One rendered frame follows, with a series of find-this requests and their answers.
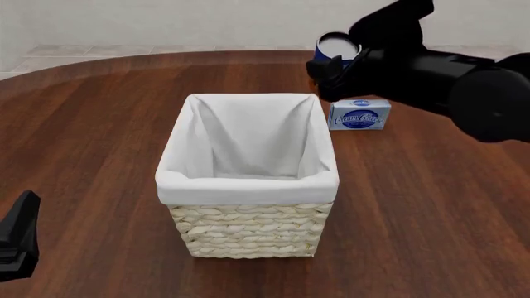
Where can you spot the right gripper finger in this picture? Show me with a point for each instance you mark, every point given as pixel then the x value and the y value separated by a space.
pixel 393 18
pixel 333 79

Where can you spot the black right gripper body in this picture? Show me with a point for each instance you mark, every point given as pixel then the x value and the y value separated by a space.
pixel 389 68

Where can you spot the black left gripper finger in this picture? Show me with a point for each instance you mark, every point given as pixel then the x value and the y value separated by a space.
pixel 22 220

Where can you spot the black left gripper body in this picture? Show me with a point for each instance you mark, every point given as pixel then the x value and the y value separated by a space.
pixel 16 260

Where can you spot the blue tin with white top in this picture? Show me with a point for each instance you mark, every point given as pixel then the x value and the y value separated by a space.
pixel 336 46

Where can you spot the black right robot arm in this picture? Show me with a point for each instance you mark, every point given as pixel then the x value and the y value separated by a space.
pixel 484 93

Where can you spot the white woven basket, cloth liner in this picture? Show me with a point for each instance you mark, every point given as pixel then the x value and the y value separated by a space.
pixel 248 189

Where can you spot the blue-white cream cheese box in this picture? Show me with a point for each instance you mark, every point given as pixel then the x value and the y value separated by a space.
pixel 359 119

